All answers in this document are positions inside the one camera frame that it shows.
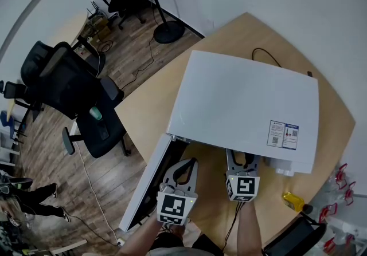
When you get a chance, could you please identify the person's black shorts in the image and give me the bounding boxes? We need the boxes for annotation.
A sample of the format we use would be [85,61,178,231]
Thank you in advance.
[156,231,224,256]

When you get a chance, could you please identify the white microwave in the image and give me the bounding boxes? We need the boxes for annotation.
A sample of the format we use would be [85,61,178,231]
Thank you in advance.
[118,50,320,233]

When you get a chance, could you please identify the black folding chair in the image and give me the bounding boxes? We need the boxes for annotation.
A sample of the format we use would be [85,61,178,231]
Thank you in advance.
[262,211,327,256]

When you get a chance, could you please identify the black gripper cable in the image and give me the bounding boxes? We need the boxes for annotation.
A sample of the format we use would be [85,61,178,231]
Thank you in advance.
[225,202,244,250]
[159,223,175,235]

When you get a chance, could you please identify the white power cable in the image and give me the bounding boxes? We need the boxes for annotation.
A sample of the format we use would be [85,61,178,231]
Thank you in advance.
[77,145,120,243]

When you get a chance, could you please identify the group of clear water jugs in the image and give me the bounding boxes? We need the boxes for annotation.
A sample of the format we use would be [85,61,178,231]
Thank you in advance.
[317,163,367,254]

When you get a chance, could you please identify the person's leg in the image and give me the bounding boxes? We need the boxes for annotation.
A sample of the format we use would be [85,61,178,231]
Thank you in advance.
[167,225,186,237]

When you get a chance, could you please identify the beige round table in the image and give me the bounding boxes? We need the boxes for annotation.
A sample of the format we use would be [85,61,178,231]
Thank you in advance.
[70,11,89,46]

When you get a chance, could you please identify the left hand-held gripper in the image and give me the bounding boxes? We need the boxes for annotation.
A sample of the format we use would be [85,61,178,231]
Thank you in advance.
[156,157,199,226]

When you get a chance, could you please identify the black standing fan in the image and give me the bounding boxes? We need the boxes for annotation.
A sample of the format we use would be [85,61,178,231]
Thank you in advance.
[122,0,186,44]

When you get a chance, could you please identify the yellow oil bottle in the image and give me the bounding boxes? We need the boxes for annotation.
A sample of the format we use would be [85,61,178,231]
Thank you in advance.
[282,191,314,213]

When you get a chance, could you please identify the person's grey shirt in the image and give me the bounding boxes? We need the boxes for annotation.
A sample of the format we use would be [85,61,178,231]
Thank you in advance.
[149,246,196,256]

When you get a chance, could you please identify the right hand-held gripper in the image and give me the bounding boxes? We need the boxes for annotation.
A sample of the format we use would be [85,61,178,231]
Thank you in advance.
[224,148,261,202]

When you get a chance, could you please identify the light wooden table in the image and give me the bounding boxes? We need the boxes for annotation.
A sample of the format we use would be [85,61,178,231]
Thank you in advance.
[114,11,356,256]

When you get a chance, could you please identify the person's right forearm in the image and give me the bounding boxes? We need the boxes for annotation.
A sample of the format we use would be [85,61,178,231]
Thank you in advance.
[236,202,263,256]

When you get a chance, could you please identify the blue chair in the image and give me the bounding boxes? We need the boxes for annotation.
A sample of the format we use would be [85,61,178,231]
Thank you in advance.
[0,110,17,137]

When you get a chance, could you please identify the black mesh office chair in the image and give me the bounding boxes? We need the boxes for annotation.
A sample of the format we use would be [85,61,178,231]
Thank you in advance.
[0,40,132,159]

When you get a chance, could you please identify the teal plastic tumbler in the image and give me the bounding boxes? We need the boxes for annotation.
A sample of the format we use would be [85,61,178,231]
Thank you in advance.
[89,106,103,121]

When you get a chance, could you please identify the person's left forearm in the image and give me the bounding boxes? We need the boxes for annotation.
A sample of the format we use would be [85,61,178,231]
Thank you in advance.
[114,214,173,256]

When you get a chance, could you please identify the cardboard box clutter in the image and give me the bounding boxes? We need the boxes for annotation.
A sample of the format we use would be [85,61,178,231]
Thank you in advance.
[85,1,113,38]

